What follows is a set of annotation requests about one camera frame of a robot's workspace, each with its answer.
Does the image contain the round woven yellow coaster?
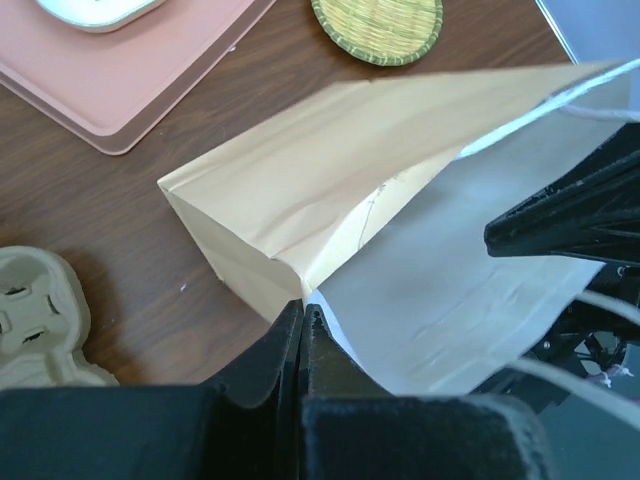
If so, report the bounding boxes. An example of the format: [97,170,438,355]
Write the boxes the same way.
[311,0,444,67]

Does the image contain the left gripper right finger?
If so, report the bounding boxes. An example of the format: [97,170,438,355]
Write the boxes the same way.
[301,304,555,479]

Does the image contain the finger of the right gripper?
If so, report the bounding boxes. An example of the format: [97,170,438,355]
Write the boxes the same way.
[484,123,639,263]

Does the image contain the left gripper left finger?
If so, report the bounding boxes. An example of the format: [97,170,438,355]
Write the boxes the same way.
[1,301,304,479]

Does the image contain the cream square plate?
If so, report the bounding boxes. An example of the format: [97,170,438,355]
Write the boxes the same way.
[36,0,164,33]

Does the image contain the brown paper bag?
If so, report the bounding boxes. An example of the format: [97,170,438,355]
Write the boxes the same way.
[158,60,639,395]

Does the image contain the pink serving tray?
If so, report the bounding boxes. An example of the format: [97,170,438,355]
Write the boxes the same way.
[1,1,272,155]

